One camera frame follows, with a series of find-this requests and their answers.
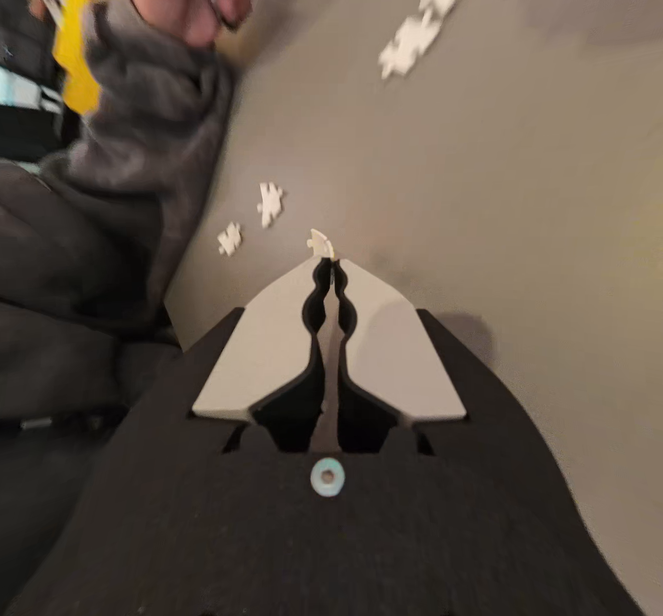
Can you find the white puzzle piece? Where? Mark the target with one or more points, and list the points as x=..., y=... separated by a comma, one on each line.
x=270, y=204
x=412, y=46
x=322, y=243
x=230, y=238

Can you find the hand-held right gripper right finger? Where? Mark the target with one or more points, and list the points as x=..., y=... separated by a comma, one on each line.
x=399, y=357

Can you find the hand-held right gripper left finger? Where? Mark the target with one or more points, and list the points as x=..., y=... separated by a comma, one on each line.
x=259, y=351

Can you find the yellow object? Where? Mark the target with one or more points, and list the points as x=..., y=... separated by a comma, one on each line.
x=88, y=15

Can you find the person's left hand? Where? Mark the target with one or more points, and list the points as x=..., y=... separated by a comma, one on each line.
x=197, y=4

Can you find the person's dark clothing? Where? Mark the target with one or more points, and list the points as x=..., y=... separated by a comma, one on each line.
x=62, y=341

